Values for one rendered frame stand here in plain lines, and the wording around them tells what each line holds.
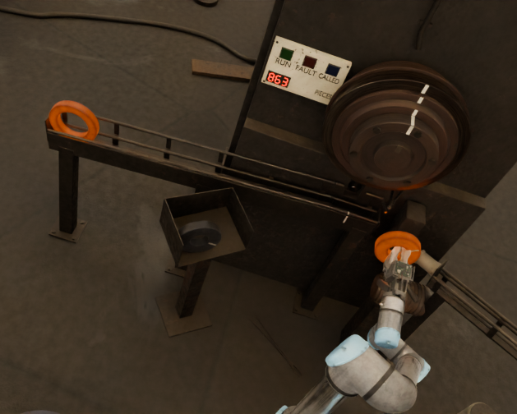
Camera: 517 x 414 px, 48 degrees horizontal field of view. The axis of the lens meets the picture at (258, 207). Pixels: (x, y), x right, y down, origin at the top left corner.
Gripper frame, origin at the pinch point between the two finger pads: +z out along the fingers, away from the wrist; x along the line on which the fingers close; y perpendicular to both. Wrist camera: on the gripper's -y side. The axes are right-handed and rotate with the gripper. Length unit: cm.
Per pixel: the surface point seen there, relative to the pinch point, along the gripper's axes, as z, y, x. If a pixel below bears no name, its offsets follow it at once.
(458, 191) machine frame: 32.6, -5.7, -21.0
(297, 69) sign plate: 40, 20, 53
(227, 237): -8, -24, 56
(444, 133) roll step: 25.3, 33.1, 4.9
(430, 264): 5.5, -16.8, -19.2
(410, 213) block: 19.4, -9.8, -5.6
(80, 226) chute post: 0, -90, 119
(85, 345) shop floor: -52, -75, 95
